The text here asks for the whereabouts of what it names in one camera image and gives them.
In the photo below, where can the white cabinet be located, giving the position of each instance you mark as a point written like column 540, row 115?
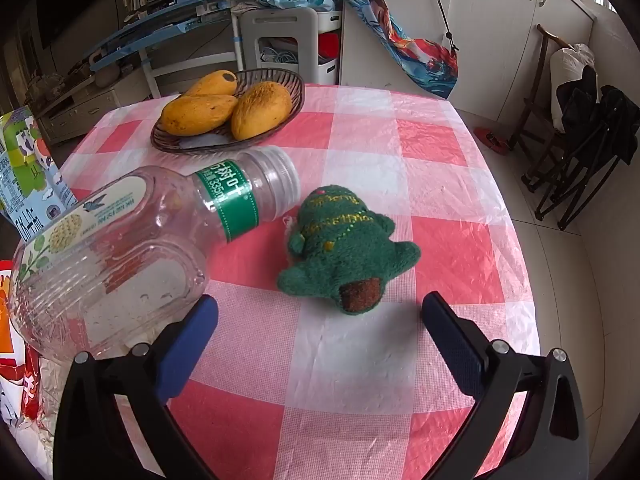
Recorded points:
column 500, row 20

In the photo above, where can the white television stand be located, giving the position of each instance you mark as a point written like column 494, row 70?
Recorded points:
column 85, row 110

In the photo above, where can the red slipper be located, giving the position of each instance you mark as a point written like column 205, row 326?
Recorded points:
column 492, row 140

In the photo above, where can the green plush tree toy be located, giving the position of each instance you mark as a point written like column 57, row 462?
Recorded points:
column 340, row 240

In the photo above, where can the pink checkered tablecloth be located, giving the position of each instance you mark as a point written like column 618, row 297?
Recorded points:
column 400, row 200

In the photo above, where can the dark woven basket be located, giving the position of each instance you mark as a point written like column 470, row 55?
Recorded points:
column 192, row 144

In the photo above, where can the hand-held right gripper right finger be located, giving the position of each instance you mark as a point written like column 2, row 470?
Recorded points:
column 452, row 340

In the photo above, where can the white bag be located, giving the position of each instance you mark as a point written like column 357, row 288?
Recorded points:
column 570, row 60

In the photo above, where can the blue study desk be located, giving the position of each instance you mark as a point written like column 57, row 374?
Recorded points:
column 150, row 30

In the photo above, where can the white storage crate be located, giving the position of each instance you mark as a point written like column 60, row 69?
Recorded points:
column 330, row 60

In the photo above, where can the black jacket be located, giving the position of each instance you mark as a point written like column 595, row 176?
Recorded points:
column 582, row 100

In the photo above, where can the wooden chair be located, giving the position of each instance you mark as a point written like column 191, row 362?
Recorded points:
column 542, row 60

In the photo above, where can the yellow mango with black spot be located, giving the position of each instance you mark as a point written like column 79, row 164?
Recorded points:
column 210, row 85

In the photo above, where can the green blue drink carton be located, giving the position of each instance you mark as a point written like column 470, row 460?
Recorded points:
column 25, row 180

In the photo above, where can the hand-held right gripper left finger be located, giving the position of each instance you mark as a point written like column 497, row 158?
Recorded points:
column 187, row 340

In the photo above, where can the beige kettlebell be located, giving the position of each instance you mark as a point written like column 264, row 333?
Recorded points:
column 107, row 76

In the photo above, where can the white plastic stool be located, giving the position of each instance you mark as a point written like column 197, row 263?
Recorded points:
column 285, row 22

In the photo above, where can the clear plastic bottle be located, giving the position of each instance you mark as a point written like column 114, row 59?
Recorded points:
column 125, row 250

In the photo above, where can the red snack wrapper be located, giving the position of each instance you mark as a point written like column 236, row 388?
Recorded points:
column 12, row 390

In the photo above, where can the black folding chair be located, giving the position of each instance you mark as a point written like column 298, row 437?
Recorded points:
column 600, row 160

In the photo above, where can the colourful printed kite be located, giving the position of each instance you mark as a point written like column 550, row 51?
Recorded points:
column 425, row 65

